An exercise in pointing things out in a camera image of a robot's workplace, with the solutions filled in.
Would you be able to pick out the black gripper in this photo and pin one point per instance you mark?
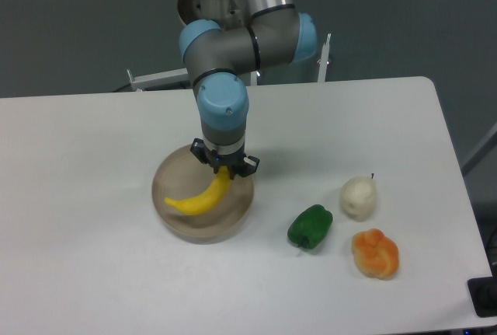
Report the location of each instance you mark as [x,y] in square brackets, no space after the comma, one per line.
[233,156]

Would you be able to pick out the yellow toy banana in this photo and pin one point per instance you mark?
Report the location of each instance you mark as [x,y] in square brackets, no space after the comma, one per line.
[206,201]

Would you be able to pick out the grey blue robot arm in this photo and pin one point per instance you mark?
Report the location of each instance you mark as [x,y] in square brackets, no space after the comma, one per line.
[264,33]

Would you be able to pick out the beige round plate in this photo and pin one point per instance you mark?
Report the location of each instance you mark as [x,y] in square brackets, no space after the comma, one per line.
[182,176]

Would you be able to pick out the green toy bell pepper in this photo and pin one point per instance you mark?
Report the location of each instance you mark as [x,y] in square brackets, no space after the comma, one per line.
[310,227]

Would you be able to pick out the white toy pear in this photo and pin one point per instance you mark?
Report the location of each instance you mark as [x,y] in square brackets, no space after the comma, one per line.
[358,197]

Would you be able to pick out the orange toy bread roll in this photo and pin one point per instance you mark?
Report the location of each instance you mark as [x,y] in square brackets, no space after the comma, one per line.
[374,254]

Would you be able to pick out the grey table leg strut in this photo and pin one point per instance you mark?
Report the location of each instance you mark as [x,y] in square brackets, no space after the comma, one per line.
[479,151]

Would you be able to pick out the black device at edge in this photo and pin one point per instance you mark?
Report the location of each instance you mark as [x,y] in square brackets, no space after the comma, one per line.
[483,295]

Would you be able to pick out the white metal bracket left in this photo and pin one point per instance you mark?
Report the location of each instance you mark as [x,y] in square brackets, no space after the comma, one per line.
[159,81]

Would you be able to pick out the white metal bracket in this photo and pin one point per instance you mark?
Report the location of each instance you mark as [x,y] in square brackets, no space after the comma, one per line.
[324,60]
[159,81]

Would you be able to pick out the white metal bracket right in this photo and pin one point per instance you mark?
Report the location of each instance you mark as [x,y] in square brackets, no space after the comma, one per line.
[324,60]

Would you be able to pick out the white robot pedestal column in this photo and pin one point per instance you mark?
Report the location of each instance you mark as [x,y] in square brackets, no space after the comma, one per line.
[217,8]

